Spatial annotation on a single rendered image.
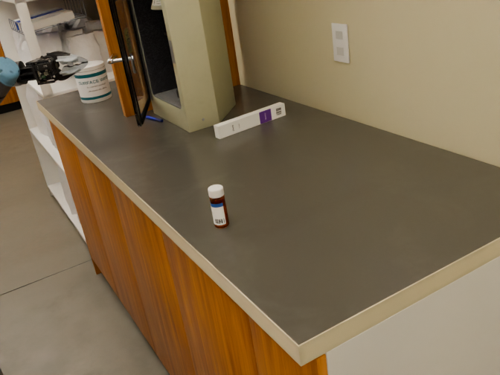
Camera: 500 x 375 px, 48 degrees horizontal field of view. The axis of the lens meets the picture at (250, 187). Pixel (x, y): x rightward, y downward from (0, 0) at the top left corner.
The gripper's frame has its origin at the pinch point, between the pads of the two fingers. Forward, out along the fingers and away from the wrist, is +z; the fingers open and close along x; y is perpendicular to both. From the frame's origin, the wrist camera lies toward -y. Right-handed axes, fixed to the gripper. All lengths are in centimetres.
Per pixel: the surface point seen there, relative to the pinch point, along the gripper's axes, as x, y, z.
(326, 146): -26, 36, 68
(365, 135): -26, 33, 80
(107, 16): 9.7, -22.9, 5.9
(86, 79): -16, -50, -14
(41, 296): -120, -56, -65
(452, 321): -39, 99, 78
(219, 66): -9.2, -6.0, 41.4
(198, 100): -16.6, 4.8, 33.3
